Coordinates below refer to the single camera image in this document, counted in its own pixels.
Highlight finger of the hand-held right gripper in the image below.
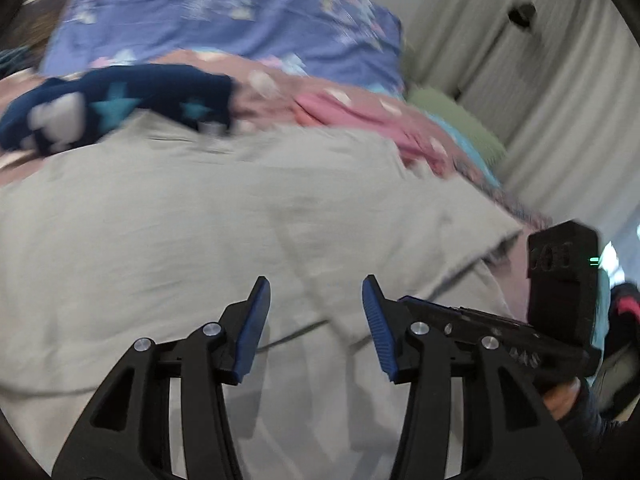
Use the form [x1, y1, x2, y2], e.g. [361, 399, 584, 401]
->
[398, 295, 540, 347]

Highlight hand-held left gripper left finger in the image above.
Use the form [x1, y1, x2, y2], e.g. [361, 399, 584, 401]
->
[51, 275, 272, 480]

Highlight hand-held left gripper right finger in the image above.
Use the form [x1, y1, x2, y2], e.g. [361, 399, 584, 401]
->
[361, 274, 584, 480]

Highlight grey garment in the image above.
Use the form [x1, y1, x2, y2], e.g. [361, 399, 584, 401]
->
[0, 110, 526, 480]

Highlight person's right forearm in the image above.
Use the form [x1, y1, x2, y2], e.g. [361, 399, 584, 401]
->
[556, 379, 640, 480]

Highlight folded pink clothes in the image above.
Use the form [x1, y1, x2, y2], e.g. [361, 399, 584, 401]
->
[295, 87, 451, 177]

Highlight person's right hand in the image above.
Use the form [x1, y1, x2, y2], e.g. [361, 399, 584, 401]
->
[541, 379, 585, 420]

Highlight dark red-trimmed cloth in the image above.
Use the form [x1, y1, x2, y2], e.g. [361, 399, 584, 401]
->
[606, 282, 640, 353]

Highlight grey curtain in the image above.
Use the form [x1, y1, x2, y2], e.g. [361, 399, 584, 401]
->
[400, 0, 640, 281]

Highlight green pillow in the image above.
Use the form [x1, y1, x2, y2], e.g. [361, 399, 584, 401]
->
[407, 85, 508, 166]

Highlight pink dotted blanket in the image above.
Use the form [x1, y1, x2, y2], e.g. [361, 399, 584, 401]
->
[0, 49, 551, 233]

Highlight navy star-print garment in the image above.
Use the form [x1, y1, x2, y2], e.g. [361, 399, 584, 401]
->
[0, 64, 236, 156]

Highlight dark curtain hook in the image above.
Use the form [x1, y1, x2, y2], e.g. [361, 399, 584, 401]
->
[508, 2, 537, 29]

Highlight purple patterned pillow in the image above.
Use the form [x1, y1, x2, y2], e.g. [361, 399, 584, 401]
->
[40, 0, 406, 93]

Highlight brown headboard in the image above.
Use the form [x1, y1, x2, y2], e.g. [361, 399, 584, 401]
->
[7, 0, 76, 61]

